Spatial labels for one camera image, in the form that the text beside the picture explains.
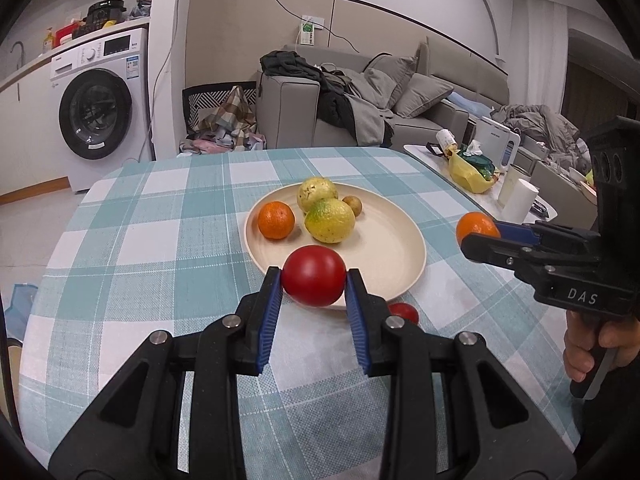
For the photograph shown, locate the yellow-green lemon front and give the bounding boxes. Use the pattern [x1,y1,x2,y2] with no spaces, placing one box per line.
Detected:
[304,199,357,245]

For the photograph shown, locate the teal checked tablecloth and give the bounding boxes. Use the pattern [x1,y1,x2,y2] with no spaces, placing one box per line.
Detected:
[15,146,586,480]

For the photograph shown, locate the person's right forearm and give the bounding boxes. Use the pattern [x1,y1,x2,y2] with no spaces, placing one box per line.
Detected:
[575,352,640,480]

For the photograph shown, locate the dark clothes heap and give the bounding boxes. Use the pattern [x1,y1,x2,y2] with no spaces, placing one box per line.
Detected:
[259,50,396,146]

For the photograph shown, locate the red tomato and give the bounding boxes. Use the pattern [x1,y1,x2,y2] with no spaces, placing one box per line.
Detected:
[281,245,348,308]
[387,302,420,328]

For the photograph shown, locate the pastel laundry pile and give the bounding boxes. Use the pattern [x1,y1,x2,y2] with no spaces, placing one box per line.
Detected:
[179,127,266,156]

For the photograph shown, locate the cream round plate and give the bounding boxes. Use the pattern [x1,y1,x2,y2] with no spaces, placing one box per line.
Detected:
[244,182,427,313]

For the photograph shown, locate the light blue pillow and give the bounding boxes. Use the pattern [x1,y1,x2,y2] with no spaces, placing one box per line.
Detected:
[447,91,496,121]

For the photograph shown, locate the small yellow spotted guava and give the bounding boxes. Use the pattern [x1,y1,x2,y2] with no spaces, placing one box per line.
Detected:
[297,177,340,213]

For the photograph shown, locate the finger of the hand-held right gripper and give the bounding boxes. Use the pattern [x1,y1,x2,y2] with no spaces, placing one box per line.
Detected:
[460,234,601,286]
[492,220,601,256]

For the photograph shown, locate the orange mandarin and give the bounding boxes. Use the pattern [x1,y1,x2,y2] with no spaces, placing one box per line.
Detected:
[258,201,296,240]
[455,212,501,248]

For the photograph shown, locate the plaid cloth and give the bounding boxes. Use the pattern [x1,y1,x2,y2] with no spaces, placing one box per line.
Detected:
[192,86,258,148]

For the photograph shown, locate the dark grey cushion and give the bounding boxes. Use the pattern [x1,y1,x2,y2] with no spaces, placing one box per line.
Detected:
[364,54,420,111]

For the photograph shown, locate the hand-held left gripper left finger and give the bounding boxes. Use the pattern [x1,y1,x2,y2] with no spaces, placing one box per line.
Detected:
[48,266,283,480]

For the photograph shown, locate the black patterned laundry basket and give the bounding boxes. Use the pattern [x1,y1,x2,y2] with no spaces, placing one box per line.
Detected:
[181,81,258,141]

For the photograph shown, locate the light grey cushion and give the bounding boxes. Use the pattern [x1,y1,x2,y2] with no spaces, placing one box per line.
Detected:
[393,73,455,120]

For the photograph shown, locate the white cylindrical cup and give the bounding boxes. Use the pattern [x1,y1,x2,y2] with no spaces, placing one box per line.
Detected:
[506,178,540,221]

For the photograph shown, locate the white paper container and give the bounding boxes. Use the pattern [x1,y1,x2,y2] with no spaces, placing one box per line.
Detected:
[436,128,458,156]

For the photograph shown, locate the white base cabinet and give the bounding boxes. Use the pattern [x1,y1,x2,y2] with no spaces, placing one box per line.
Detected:
[0,55,71,198]

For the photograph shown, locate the person's right hand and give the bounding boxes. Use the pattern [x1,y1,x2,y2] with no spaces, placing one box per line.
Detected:
[563,310,640,383]

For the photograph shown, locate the light blue bag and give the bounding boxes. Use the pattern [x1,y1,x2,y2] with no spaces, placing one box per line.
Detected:
[10,282,38,321]

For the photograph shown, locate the white appliance box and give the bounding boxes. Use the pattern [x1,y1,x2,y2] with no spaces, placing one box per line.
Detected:
[472,116,522,168]

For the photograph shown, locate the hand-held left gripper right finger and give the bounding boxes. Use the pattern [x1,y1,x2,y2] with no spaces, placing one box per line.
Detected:
[344,268,578,480]

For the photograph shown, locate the black pressure cooker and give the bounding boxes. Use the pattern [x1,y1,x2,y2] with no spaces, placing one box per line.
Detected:
[82,0,126,36]

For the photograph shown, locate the yellow plastic bag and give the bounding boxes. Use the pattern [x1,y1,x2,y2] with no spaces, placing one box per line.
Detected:
[447,152,501,195]

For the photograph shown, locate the grey ottoman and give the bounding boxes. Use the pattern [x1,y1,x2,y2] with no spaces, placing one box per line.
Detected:
[515,145,598,211]

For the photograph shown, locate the dark curtain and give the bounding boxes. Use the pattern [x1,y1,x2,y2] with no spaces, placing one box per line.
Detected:
[560,27,640,131]

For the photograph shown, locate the grey crumpled blanket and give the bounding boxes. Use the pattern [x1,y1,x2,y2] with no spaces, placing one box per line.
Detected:
[492,104,591,171]

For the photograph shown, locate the red box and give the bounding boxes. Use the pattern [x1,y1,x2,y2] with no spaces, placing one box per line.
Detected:
[53,21,86,46]

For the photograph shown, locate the white wall charger unit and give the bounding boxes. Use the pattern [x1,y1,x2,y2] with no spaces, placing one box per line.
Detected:
[296,14,326,47]

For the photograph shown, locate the white marble side table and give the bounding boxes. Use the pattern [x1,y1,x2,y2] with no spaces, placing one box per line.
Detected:
[402,144,558,223]

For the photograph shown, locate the grey sofa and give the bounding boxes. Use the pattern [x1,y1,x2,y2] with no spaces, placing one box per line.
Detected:
[256,42,511,151]

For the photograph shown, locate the white washing machine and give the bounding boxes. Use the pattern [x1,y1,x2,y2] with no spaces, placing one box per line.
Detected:
[49,27,153,195]

